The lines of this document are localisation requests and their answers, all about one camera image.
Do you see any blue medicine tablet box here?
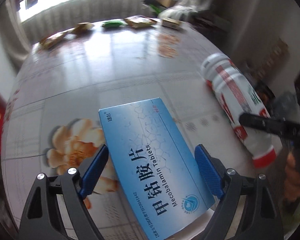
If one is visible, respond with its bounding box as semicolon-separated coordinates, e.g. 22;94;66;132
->
99;98;215;239

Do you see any white and red plastic bottle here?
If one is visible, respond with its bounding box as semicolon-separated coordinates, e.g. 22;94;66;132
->
200;53;277;168

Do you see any person's right hand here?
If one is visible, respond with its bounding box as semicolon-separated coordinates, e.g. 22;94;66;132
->
284;152;300;202

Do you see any orange red snack packet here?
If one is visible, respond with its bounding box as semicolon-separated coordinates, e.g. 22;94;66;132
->
39;31;68;50

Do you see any beige left curtain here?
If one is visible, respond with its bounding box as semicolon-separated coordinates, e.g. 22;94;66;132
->
0;0;32;71

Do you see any gold crumpled snack packet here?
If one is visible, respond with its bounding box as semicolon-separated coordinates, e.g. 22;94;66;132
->
71;22;94;35

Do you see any small green wrapper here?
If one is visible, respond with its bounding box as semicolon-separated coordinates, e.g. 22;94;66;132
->
102;20;126;29

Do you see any yellow snack box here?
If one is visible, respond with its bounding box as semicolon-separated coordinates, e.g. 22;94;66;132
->
161;18;183;30

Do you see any dark orange snack packet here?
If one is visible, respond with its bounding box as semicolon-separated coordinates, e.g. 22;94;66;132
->
123;15;157;29

